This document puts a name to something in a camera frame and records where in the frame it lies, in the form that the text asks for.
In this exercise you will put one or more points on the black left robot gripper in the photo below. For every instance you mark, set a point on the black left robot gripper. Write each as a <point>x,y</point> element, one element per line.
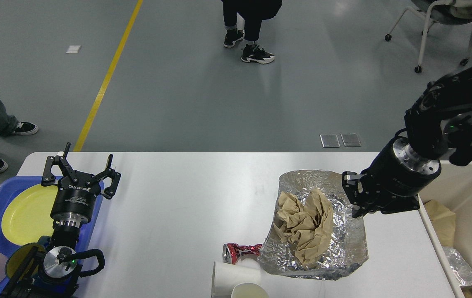
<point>74,200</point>

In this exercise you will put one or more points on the floor socket plate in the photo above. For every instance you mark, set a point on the floor socket plate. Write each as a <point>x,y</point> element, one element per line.
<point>351,140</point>
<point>329,141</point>

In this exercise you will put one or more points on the white paper cup lying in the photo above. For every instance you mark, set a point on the white paper cup lying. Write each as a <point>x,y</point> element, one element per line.
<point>226,276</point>

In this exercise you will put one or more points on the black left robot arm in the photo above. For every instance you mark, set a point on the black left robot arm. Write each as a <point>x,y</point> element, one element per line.
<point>51,267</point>

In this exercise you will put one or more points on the right floor socket plate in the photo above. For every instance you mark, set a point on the right floor socket plate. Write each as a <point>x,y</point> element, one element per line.
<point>351,140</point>

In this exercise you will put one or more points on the white paper cup upright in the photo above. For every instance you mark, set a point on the white paper cup upright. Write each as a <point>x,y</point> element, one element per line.
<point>248,290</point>

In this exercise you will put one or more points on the foil tray with paper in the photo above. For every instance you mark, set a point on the foil tray with paper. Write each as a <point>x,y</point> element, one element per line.
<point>348,248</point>

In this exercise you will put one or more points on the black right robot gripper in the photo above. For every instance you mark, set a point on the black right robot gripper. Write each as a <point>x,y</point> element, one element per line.
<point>391,183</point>

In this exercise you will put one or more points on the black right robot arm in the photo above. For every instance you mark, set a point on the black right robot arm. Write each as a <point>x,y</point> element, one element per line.
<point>440,120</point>

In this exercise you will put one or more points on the crumpled brown paper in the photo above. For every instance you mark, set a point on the crumpled brown paper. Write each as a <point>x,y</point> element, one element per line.
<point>306,225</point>

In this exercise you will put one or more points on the crushed red can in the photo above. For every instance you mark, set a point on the crushed red can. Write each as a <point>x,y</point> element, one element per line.
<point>232,251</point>

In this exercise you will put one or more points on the white paper on floor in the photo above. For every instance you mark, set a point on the white paper on floor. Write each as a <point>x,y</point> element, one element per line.
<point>73,49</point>

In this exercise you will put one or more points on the yellow plastic plate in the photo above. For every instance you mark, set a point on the yellow plastic plate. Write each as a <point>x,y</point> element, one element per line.
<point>27,217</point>

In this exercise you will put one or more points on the left floor socket plate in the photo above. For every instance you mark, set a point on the left floor socket plate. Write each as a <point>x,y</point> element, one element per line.
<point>329,141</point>

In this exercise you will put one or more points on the dark blue HOME mug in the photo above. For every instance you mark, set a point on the dark blue HOME mug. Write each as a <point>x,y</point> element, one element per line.
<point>24,264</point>

